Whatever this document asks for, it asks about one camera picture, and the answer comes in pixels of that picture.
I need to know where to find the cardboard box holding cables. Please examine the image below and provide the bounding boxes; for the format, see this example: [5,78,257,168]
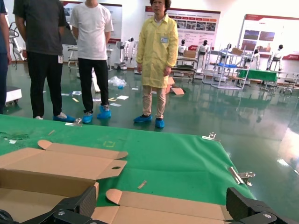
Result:
[92,188,234,224]

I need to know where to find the flattened cardboard pieces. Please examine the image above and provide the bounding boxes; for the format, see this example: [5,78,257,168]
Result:
[166,76,185,96]

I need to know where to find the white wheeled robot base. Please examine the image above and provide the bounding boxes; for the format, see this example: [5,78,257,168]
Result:
[5,85,23,105]

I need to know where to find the table with green cover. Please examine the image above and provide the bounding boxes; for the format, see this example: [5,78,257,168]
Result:
[237,68,279,91]

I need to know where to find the person in dark grey shirt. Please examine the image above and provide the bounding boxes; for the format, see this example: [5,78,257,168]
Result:
[13,0,76,123]

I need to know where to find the black power cable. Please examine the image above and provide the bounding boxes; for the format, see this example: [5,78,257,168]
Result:
[0,209,14,224]

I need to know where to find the person in yellow coat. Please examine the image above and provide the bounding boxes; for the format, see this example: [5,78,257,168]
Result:
[133,0,179,129]

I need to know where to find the white display board red trim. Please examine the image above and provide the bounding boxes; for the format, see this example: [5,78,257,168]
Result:
[238,14,299,62]
[144,6,221,51]
[61,0,123,43]

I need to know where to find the grey metal workbench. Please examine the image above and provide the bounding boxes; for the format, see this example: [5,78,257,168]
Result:
[172,55,196,83]

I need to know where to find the person in blue clothes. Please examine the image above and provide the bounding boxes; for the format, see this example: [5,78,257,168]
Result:
[0,0,12,115]

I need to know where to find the green table cloth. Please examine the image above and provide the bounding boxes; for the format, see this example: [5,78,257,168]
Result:
[0,113,257,222]

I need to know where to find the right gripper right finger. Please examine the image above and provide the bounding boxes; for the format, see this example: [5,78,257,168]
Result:
[225,186,299,224]

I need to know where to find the grey metal shelf rack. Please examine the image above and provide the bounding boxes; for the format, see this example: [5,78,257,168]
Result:
[202,43,249,91]

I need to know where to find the clear plastic bag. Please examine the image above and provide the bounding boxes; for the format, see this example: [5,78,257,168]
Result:
[108,76,128,90]

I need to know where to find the silver binder clip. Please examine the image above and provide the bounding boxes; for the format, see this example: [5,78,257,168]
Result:
[64,118,83,127]
[201,132,221,143]
[228,166,256,187]

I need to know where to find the blue plastic bin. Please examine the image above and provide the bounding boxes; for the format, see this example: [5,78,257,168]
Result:
[217,62,237,69]

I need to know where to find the person in white T-shirt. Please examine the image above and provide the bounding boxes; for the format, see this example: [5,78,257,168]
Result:
[70,0,114,124]

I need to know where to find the empty open cardboard box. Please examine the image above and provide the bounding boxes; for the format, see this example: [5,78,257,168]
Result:
[0,139,128,224]

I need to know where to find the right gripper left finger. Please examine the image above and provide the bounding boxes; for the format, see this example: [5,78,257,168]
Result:
[14,185,108,224]

